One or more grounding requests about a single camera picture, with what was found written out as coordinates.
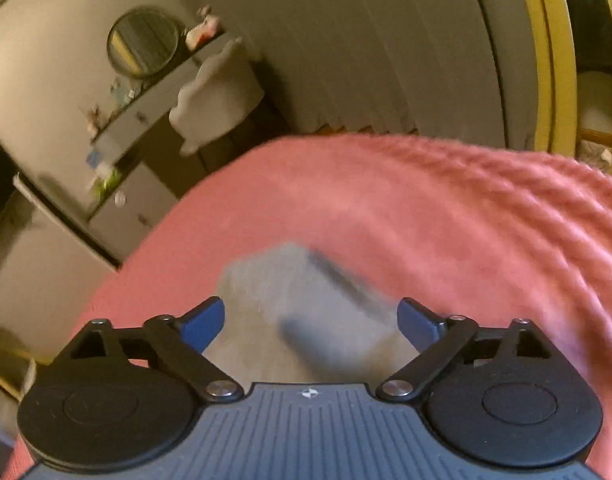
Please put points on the white cabinet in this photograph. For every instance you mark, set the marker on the white cabinet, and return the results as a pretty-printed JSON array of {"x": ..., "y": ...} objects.
[{"x": 46, "y": 260}]

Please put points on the yellow frame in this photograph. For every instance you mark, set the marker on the yellow frame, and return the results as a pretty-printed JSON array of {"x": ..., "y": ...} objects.
[{"x": 553, "y": 60}]

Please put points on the yellow rimmed object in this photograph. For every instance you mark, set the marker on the yellow rimmed object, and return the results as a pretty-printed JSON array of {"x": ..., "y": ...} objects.
[{"x": 8, "y": 360}]

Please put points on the round wall mirror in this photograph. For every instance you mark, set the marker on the round wall mirror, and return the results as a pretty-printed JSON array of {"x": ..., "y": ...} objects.
[{"x": 142, "y": 42}]

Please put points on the green plant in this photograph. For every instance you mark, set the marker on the green plant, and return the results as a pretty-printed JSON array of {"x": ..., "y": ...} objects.
[{"x": 106, "y": 181}]

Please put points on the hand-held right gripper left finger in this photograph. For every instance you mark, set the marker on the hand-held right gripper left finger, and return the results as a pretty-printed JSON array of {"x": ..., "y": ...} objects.
[{"x": 206, "y": 322}]

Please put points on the white vanity dresser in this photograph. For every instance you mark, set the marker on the white vanity dresser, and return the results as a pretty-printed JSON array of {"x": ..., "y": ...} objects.
[{"x": 136, "y": 210}]

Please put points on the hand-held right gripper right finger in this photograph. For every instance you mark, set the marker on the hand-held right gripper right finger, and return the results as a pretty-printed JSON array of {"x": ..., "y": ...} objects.
[{"x": 415, "y": 325}]

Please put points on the pink plush toy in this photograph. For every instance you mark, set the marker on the pink plush toy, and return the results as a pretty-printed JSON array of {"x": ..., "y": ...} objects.
[{"x": 203, "y": 30}]

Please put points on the white fluffy chair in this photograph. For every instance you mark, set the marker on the white fluffy chair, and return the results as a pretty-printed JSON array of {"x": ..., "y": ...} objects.
[{"x": 216, "y": 95}]

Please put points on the pink ribbed blanket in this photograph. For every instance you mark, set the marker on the pink ribbed blanket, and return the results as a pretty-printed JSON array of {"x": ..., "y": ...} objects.
[{"x": 435, "y": 220}]

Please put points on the grey pants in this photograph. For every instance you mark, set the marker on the grey pants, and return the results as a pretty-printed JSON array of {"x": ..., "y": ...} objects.
[{"x": 296, "y": 320}]

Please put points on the white round knob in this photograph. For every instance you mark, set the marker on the white round knob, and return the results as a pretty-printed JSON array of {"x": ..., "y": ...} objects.
[{"x": 120, "y": 198}]

